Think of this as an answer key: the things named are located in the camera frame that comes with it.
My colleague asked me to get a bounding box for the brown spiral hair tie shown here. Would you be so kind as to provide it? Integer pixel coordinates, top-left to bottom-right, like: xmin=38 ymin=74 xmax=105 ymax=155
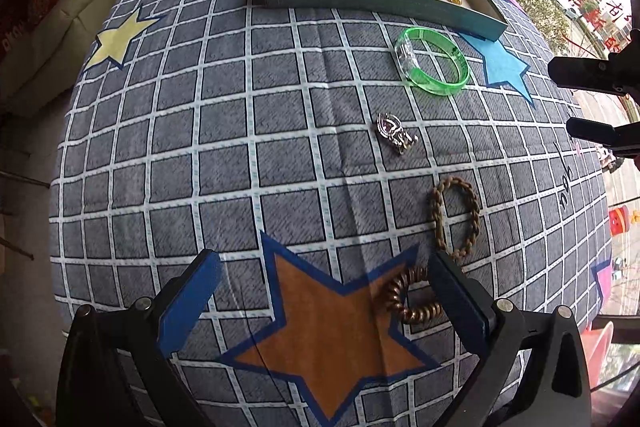
xmin=383 ymin=267 xmax=444 ymax=326

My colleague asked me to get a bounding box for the pink stool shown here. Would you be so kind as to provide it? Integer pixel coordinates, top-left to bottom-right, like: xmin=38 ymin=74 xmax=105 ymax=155
xmin=581 ymin=321 xmax=617 ymax=369

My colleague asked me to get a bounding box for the red blanket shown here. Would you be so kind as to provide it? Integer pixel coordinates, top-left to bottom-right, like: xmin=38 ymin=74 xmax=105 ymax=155
xmin=0 ymin=0 xmax=69 ymax=54

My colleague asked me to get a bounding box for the beige sofa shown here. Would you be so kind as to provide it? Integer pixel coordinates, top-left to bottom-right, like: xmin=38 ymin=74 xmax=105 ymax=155
xmin=0 ymin=0 xmax=124 ymax=114

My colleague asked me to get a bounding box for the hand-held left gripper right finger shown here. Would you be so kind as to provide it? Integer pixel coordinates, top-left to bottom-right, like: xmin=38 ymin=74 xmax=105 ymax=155
xmin=428 ymin=250 xmax=594 ymax=427

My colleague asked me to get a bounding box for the checkered tablecloth with stars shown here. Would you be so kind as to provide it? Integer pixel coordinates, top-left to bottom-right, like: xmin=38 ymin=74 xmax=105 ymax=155
xmin=48 ymin=0 xmax=614 ymax=427

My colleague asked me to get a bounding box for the silver heart hair clip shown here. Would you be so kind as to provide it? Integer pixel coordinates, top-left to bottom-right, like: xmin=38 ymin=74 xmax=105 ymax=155
xmin=375 ymin=111 xmax=420 ymax=156

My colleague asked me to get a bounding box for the brown braided bracelet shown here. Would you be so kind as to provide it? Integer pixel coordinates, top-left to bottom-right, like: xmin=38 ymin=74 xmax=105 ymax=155
xmin=430 ymin=175 xmax=482 ymax=264

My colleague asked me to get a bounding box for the green translucent bangle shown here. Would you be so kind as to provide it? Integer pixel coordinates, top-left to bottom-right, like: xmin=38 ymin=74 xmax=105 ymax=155
xmin=393 ymin=26 xmax=471 ymax=98

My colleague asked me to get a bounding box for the red orange window ornament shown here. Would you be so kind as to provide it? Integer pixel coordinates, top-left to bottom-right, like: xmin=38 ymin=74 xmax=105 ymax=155
xmin=608 ymin=204 xmax=632 ymax=236

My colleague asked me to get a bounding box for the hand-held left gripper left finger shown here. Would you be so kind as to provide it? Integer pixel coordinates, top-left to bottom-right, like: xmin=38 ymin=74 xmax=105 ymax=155
xmin=56 ymin=248 xmax=222 ymax=427

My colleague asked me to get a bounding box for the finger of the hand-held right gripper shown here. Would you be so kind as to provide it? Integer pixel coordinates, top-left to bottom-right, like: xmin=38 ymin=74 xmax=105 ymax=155
xmin=567 ymin=116 xmax=640 ymax=156
xmin=547 ymin=41 xmax=640 ymax=96

